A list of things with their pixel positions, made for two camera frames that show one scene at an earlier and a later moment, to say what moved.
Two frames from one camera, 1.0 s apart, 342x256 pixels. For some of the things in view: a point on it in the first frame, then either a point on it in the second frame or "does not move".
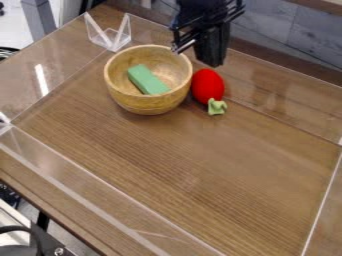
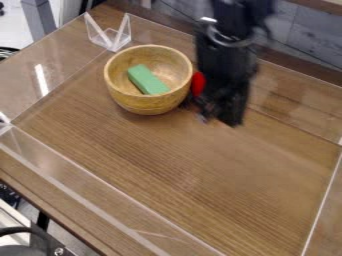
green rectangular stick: [145, 80] does not move
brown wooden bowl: [147, 78] does not move
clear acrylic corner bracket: [108, 38] does not move
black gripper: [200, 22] → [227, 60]
